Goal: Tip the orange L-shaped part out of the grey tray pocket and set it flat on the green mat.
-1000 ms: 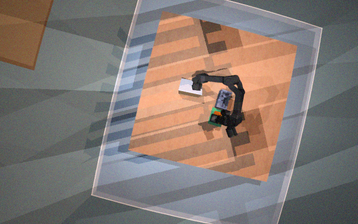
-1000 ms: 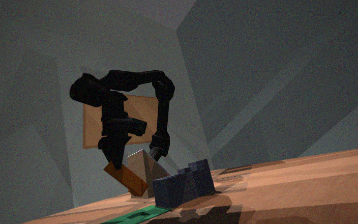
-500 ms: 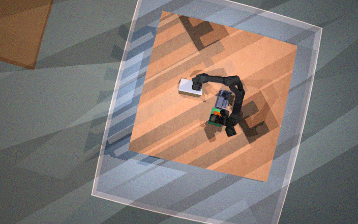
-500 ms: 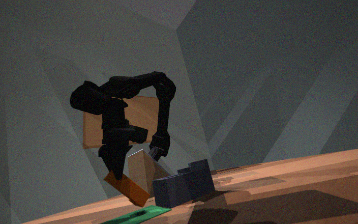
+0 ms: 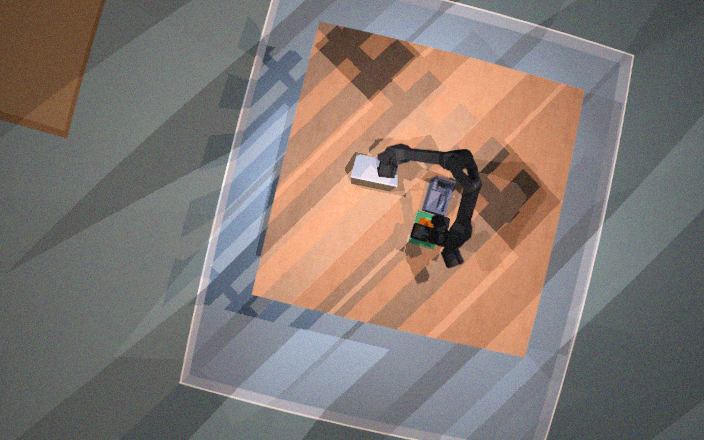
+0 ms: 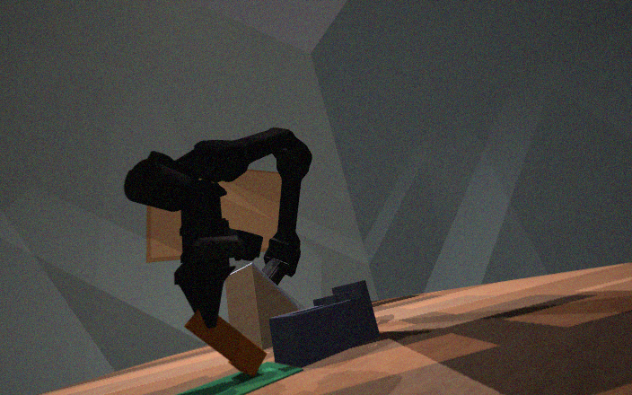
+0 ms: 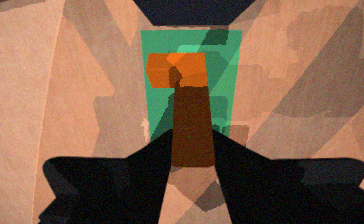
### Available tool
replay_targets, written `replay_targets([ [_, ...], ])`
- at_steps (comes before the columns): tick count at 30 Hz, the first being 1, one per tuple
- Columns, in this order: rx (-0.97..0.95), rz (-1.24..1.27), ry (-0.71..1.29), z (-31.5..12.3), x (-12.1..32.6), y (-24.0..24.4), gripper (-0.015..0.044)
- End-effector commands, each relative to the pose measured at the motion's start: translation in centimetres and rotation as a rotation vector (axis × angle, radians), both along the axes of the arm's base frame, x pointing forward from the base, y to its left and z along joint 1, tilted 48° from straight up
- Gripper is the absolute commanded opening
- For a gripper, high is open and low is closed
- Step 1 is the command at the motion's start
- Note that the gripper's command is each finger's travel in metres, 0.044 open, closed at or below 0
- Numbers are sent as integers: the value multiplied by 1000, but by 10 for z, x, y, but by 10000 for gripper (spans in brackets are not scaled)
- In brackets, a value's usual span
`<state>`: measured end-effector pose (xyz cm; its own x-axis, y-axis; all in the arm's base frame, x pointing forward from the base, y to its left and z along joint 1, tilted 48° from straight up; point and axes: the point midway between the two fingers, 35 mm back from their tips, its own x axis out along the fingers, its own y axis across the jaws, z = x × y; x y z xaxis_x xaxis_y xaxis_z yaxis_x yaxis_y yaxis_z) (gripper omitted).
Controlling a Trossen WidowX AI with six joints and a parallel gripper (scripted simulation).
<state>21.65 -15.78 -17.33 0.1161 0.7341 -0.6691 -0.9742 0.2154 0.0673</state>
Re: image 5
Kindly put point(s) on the orange l-shaped part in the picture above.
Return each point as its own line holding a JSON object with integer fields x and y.
{"x": 426, "y": 222}

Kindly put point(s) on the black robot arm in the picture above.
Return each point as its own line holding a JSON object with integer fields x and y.
{"x": 454, "y": 161}

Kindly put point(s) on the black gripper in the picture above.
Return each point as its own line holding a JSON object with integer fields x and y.
{"x": 422, "y": 232}

